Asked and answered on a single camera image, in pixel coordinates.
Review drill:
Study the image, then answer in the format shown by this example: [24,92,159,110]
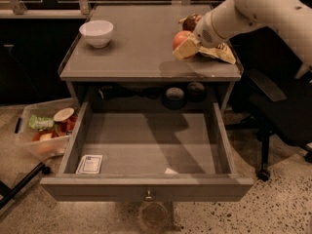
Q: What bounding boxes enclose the red items in bin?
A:
[32,116,78,141]

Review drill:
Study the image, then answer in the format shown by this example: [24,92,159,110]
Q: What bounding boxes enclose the brown yellow chip bag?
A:
[178,14,236,64]

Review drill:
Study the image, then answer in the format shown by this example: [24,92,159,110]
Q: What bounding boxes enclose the green snack packet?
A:
[28,115,55,130]

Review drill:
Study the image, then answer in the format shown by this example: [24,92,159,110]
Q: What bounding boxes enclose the clear plastic storage bin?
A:
[16,98,77,161]

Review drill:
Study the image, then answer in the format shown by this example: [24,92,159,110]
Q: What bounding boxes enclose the black office chair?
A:
[229,27,312,181]

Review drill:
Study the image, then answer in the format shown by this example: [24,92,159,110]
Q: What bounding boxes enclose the black stand leg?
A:
[0,162,51,210]

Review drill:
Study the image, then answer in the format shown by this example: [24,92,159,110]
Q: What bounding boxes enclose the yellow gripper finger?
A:
[173,37,199,60]

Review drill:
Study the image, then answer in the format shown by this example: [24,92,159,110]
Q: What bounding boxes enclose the white paper card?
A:
[76,155,102,175]

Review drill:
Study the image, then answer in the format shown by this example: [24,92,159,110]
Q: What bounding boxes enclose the white ceramic bowl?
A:
[79,20,114,48]

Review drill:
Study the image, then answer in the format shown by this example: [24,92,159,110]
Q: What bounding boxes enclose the open grey top drawer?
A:
[41,88,253,202]

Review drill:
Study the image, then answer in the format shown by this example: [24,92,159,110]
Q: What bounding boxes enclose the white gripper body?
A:
[193,13,225,48]

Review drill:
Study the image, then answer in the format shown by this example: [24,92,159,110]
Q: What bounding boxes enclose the grey cabinet with top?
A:
[58,4,245,113]

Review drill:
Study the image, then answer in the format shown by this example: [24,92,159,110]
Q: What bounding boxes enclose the small beige bowl in bin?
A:
[53,107,74,122]

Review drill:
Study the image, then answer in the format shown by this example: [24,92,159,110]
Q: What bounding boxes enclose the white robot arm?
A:
[174,0,312,67]

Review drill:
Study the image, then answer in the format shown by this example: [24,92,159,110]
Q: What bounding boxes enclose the red apple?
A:
[173,30,192,50]

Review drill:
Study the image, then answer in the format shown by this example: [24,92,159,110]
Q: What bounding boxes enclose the metal drawer knob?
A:
[144,190,153,202]

